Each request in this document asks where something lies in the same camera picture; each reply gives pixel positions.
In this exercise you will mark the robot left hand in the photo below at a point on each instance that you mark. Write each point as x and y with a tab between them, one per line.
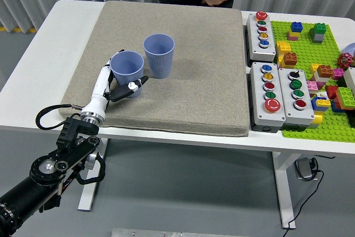
98	92

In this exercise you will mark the blue ribbed plastic cup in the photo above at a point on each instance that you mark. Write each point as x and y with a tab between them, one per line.
126	66
159	65

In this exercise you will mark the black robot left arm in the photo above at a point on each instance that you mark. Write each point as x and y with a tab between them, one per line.
25	192

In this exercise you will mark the grey five-button control box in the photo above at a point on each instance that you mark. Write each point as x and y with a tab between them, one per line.
256	45
259	103

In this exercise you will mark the grey-brown cushion mat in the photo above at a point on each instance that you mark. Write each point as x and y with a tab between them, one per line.
180	95

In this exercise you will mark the blue yellow pink brick stack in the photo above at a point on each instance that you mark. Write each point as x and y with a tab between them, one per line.
294	30

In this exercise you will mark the orange toy brick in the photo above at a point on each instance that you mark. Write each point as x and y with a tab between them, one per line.
290	59

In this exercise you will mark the yellow black floor tape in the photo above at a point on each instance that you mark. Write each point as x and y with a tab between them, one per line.
19	29

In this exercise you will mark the green studded baseplate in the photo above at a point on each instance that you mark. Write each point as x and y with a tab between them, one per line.
305	51

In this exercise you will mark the white table leg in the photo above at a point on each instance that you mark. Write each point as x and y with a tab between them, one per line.
87	195
285	187

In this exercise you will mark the green grey brick stack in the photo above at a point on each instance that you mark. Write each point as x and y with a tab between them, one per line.
319	33

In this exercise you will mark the grey four-button control box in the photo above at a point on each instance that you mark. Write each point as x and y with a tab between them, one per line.
285	95

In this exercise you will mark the orange white yellow brick stack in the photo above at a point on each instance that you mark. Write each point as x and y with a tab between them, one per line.
323	71

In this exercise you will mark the red valve wheel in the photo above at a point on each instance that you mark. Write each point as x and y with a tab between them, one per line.
344	60

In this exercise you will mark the pale purple bowl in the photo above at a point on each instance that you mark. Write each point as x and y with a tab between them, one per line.
350	49

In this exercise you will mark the small pink toy brick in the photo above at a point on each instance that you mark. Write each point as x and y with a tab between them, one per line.
337	73

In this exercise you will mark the red toy brick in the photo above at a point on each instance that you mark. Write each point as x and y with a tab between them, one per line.
331	92

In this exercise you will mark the white box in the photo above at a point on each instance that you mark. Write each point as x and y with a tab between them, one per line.
350	80

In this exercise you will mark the yellow grey brick stack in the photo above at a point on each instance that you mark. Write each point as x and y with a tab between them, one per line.
316	120

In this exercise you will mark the large green toy brick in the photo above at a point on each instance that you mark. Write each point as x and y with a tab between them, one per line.
346	97

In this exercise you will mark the grey power adapter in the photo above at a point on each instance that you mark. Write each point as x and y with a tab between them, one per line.
303	168

